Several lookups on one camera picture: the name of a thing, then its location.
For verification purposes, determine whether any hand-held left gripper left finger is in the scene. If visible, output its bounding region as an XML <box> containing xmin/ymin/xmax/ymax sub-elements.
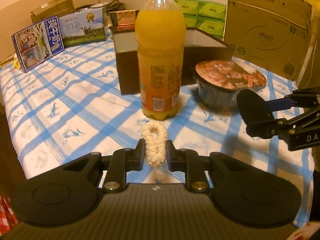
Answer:
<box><xmin>60</xmin><ymin>139</ymin><xmax>146</xmax><ymax>193</ymax></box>

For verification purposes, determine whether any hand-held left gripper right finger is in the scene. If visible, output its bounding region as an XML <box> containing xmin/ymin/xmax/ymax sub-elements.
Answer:
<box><xmin>165</xmin><ymin>140</ymin><xmax>253</xmax><ymax>193</ymax></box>

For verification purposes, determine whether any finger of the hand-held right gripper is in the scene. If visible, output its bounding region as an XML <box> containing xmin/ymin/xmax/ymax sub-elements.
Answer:
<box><xmin>246</xmin><ymin>110</ymin><xmax>320</xmax><ymax>138</ymax></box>
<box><xmin>264</xmin><ymin>86</ymin><xmax>320</xmax><ymax>112</ymax></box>

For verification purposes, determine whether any white scrunchie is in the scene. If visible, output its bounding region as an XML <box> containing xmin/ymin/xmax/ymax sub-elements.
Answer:
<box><xmin>141</xmin><ymin>121</ymin><xmax>167</xmax><ymax>167</ymax></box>

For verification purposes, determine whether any brown cardboard box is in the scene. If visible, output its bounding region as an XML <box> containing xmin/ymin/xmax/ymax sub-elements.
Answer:
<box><xmin>30</xmin><ymin>0</ymin><xmax>75</xmax><ymax>24</ymax></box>
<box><xmin>113</xmin><ymin>26</ymin><xmax>234</xmax><ymax>95</ymax></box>

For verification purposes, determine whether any white fan stand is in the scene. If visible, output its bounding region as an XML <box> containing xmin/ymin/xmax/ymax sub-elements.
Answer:
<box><xmin>297</xmin><ymin>44</ymin><xmax>314</xmax><ymax>80</ymax></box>

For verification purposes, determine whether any instant noodle bowl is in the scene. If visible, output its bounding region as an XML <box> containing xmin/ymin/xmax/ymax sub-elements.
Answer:
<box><xmin>192</xmin><ymin>60</ymin><xmax>267</xmax><ymax>112</ymax></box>

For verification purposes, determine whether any large cardboard box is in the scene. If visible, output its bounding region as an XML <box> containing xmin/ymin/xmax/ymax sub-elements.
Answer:
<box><xmin>224</xmin><ymin>0</ymin><xmax>313</xmax><ymax>80</ymax></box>

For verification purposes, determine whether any blue checked bed sheet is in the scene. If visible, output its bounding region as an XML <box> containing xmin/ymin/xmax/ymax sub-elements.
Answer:
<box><xmin>0</xmin><ymin>36</ymin><xmax>314</xmax><ymax>228</ymax></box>

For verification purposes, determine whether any orange juice bottle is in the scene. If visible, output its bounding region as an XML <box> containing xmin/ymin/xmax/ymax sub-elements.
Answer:
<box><xmin>135</xmin><ymin>0</ymin><xmax>187</xmax><ymax>120</ymax></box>

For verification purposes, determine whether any green tissue pack bundle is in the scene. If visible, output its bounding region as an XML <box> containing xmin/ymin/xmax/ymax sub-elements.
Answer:
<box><xmin>171</xmin><ymin>0</ymin><xmax>228</xmax><ymax>39</ymax></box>

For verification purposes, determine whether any orange printed box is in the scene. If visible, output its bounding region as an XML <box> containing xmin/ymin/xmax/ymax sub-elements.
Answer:
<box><xmin>108</xmin><ymin>9</ymin><xmax>140</xmax><ymax>26</ymax></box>

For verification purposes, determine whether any green white milk carton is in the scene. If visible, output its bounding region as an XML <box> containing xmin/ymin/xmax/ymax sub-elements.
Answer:
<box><xmin>58</xmin><ymin>6</ymin><xmax>109</xmax><ymax>47</ymax></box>

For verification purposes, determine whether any red checked bag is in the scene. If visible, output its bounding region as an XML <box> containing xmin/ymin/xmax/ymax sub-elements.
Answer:
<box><xmin>0</xmin><ymin>196</ymin><xmax>19</xmax><ymax>232</ymax></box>

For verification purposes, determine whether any black bag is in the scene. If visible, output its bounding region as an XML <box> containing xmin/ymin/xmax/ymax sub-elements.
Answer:
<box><xmin>101</xmin><ymin>0</ymin><xmax>127</xmax><ymax>12</ymax></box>

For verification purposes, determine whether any blue milk carton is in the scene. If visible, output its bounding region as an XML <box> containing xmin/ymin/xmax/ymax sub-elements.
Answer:
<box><xmin>11</xmin><ymin>16</ymin><xmax>65</xmax><ymax>73</ymax></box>

